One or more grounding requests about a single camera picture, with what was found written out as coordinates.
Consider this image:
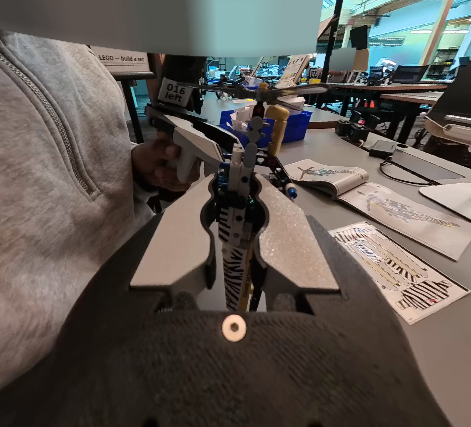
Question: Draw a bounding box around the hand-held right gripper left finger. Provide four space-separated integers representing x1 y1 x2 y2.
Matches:
130 173 221 291

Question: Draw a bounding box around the lego instruction booklet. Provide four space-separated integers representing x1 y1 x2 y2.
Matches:
283 158 471 262

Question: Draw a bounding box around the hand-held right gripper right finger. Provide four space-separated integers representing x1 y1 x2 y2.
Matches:
254 173 340 293

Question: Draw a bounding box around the black power adapter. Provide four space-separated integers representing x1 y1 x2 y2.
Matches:
369 140 400 158

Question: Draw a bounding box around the black cable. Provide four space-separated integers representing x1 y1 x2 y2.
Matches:
379 156 431 186

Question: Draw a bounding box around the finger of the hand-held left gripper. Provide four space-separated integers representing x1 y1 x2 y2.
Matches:
172 122 226 183

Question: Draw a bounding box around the zebra striped sticker sheet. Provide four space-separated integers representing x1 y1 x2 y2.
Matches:
328 221 471 324

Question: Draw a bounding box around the black charging dock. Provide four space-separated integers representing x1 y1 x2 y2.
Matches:
335 110 381 142

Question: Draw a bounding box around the grey zip hoodie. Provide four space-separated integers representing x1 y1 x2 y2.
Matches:
0 31 162 391

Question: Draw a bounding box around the blue plastic bin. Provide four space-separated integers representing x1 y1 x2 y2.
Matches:
220 108 313 142

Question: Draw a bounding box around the lego helicopter model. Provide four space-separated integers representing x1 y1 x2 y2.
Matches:
188 81 330 313

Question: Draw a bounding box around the long wooden desk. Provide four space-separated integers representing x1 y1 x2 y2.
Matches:
327 81 453 111

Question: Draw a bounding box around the person's left hand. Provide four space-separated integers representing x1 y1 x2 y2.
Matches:
131 136 201 192

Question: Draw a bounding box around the black framed sign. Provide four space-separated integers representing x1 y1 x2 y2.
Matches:
90 45 155 80

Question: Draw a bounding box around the clipped printed sheet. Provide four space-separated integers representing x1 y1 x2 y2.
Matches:
276 54 311 88

